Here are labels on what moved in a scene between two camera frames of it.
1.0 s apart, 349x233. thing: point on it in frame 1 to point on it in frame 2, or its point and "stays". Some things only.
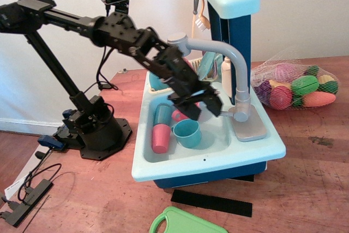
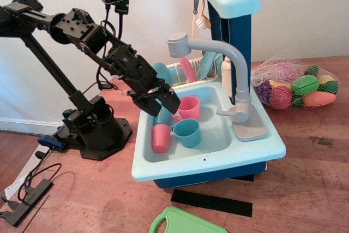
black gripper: (191, 93) to (145, 83)
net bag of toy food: (283, 82) stays
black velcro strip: (226, 205) stays
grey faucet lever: (227, 113) stays
